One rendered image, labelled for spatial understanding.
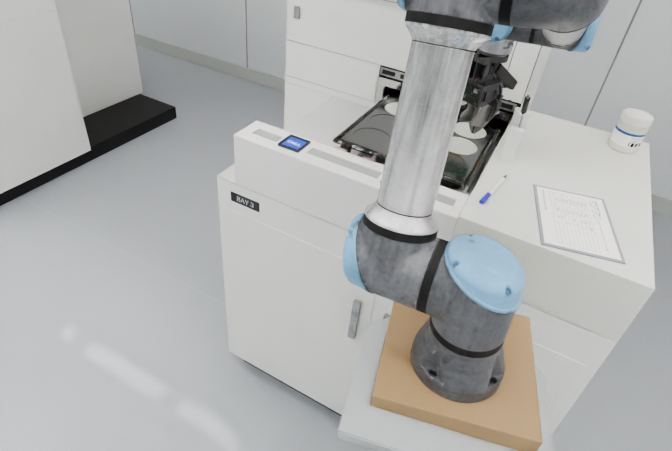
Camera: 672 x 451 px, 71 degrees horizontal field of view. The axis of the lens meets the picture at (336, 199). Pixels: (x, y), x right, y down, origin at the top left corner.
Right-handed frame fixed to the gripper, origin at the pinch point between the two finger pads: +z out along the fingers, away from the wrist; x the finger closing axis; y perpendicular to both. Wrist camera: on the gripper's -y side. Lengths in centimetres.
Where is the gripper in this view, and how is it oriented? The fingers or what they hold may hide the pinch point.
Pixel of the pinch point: (476, 127)
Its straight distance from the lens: 127.7
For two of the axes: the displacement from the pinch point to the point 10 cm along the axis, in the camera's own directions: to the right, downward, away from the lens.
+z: -0.9, 8.0, 5.9
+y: -8.1, 2.9, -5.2
